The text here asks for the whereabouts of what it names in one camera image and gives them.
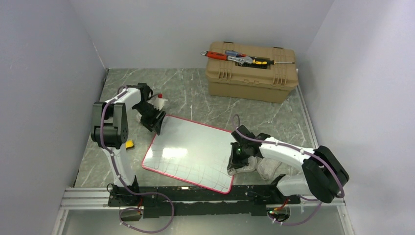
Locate red handled adjustable wrench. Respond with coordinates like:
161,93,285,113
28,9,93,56
201,51,254,65

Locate aluminium rail frame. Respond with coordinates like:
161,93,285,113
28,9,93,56
51,184,356,235

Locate tan plastic toolbox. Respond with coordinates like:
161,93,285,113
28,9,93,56
206,42,299,103

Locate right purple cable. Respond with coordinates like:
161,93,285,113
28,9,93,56
232,114,345,227

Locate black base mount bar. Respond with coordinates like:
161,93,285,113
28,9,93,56
108,185,300,218

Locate red framed whiteboard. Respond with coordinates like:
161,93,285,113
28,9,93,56
141,115,234,194

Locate blue red screwdriver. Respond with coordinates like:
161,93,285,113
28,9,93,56
225,50,247,57

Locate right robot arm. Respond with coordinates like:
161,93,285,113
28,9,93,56
227,125,349,203

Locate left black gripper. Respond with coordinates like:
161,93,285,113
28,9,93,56
134,102,166,136

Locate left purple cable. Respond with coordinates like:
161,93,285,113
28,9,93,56
99,85,175,234

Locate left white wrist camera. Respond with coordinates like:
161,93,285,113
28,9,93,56
149,93,168,110

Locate yellow black object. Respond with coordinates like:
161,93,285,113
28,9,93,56
125,140,135,149

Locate yellow black screwdriver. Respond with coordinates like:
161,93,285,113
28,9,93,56
253,58,295,65

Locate purple cable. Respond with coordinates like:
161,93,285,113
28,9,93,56
232,114,345,227
99,85,175,234

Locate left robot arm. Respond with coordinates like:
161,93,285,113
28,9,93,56
91,83,167,206

